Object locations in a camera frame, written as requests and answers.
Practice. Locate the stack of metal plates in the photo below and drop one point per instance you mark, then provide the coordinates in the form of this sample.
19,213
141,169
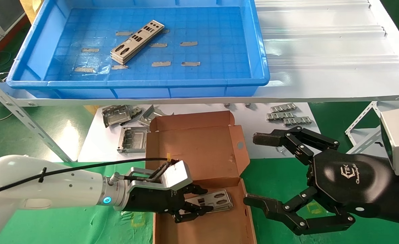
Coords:
135,42

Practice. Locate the white board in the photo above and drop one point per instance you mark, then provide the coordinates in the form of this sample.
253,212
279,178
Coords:
253,122

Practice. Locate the large grey metal bracket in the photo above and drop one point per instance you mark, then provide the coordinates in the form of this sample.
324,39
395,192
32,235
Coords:
116,115

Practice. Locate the blue plastic tray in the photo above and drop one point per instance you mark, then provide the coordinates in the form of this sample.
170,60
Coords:
219,51

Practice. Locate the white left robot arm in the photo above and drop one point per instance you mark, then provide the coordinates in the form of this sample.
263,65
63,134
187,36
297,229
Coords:
50,189

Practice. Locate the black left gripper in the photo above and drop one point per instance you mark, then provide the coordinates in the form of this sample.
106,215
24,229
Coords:
152,200

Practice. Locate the green cloth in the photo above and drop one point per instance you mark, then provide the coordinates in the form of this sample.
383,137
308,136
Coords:
84,225

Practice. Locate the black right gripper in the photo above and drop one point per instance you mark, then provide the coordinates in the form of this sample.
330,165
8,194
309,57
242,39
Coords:
355,183

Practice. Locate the brown cardboard box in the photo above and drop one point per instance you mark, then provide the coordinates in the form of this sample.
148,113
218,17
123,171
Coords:
192,145

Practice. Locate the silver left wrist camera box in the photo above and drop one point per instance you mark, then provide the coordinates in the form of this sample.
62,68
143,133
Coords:
176,176

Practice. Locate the wooden stool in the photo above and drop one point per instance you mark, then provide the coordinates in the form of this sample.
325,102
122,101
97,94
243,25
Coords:
28,8

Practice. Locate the grey slotted steel shelf post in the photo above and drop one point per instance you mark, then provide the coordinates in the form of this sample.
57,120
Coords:
362,117
16,110

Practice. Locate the small grey metal bracket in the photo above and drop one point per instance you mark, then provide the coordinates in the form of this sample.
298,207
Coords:
135,111

